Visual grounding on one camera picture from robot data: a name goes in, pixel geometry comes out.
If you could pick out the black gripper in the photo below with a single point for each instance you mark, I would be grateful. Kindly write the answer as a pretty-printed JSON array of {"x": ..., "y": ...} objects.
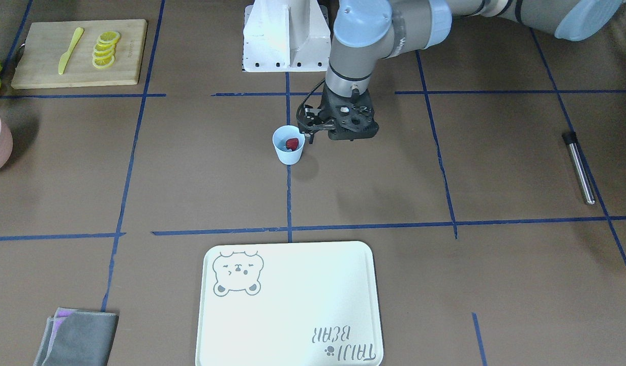
[{"x": 326, "y": 113}]

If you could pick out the red strawberry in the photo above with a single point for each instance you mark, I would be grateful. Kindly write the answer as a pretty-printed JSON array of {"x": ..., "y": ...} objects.
[{"x": 291, "y": 144}]

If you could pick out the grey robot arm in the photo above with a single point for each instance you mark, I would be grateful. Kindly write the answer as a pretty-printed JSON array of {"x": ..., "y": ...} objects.
[{"x": 366, "y": 31}]

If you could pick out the light blue plastic cup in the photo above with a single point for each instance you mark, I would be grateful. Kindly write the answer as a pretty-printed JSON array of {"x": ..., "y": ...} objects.
[{"x": 279, "y": 138}]

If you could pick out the cream bear serving tray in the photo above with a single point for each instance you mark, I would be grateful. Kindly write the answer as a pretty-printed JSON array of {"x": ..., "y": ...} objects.
[{"x": 306, "y": 303}]

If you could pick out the lemon slice front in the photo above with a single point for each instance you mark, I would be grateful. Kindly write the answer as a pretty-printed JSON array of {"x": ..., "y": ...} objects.
[{"x": 103, "y": 63}]

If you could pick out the yellow plastic knife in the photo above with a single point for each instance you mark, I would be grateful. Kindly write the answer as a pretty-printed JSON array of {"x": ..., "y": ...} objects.
[{"x": 66, "y": 55}]

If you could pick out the wooden cutting board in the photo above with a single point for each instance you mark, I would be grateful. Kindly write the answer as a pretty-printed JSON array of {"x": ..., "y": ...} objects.
[{"x": 47, "y": 41}]

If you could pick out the grey folded cloth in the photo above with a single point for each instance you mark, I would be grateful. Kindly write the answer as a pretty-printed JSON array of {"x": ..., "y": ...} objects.
[{"x": 84, "y": 338}]

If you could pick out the purple folded cloth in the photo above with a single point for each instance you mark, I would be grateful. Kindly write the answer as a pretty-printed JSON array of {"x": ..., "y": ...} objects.
[{"x": 60, "y": 315}]

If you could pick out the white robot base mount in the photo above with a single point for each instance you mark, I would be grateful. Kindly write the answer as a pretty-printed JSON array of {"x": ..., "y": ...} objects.
[{"x": 286, "y": 36}]

